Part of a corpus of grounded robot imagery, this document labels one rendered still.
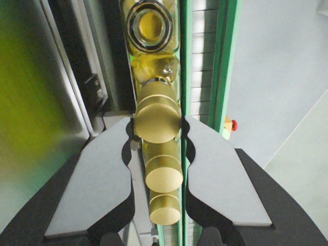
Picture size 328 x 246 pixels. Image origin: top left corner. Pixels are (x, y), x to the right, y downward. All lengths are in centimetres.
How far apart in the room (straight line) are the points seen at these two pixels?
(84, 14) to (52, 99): 29
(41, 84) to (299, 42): 63
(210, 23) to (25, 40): 31
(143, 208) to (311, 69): 75
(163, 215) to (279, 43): 55
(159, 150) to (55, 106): 15
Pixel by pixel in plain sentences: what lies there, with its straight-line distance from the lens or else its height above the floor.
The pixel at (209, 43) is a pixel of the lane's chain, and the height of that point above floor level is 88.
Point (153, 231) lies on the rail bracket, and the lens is 71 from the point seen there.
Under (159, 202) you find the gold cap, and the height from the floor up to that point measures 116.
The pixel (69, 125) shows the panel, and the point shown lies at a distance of 27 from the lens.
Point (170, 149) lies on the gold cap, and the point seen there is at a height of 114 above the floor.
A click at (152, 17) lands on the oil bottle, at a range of 19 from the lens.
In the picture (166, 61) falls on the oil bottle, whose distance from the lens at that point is 18.
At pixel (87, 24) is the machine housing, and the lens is 49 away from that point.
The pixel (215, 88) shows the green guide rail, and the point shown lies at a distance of 39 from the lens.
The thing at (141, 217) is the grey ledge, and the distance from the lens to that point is 78.
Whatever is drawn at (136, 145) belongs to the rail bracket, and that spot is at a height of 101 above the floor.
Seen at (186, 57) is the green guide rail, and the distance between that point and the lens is 30.
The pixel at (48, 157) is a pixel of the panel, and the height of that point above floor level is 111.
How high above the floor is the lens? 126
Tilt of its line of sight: 59 degrees down
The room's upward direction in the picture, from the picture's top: 175 degrees clockwise
